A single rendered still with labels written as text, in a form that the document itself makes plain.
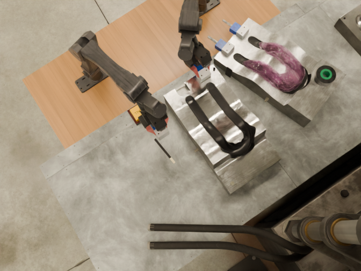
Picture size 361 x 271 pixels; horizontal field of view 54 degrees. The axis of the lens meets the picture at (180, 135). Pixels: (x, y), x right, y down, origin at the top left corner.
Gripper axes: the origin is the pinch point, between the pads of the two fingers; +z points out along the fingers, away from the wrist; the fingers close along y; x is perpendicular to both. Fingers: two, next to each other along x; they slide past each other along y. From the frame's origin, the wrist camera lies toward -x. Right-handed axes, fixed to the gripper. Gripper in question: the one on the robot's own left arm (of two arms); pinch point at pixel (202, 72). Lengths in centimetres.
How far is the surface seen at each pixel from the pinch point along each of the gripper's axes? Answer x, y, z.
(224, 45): 10.0, 16.9, 1.7
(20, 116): 117, -100, 35
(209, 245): -48, -38, 36
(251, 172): -34.8, -7.4, 29.8
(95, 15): 150, -16, 17
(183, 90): 3.9, -10.0, 5.6
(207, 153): -25.4, -18.7, 15.2
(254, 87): -9.2, 16.4, 15.9
